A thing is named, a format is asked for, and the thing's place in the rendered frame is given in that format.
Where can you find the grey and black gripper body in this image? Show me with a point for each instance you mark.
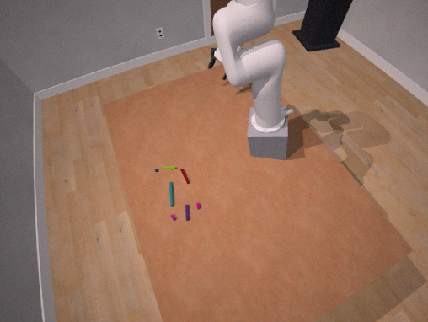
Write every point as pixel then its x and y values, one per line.
pixel 218 56

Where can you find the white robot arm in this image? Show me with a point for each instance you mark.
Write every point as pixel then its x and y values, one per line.
pixel 242 21

